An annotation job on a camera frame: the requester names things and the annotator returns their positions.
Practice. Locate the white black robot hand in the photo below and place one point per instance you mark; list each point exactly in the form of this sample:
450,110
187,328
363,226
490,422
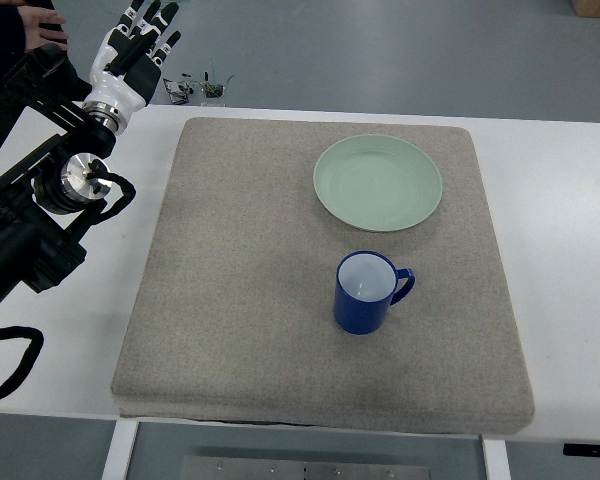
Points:
128,65

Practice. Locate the person hand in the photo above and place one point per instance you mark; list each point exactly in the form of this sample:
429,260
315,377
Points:
42,27

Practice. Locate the blue mug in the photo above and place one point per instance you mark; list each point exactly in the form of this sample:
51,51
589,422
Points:
367,284

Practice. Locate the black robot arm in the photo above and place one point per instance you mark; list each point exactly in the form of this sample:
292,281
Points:
55,194

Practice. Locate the green plate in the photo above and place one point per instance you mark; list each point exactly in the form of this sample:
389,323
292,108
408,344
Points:
377,183

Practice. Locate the electronic parts on floor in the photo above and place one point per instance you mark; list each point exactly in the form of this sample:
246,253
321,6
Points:
205,91

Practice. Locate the beige felt mat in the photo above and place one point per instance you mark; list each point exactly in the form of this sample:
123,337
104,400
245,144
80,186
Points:
233,319

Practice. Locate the cardboard box corner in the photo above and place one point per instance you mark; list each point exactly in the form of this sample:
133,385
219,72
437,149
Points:
587,8

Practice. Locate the black table control panel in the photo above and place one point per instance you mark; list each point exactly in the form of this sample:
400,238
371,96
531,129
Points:
582,450

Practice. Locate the metal base plate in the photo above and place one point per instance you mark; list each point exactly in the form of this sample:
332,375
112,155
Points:
209,467

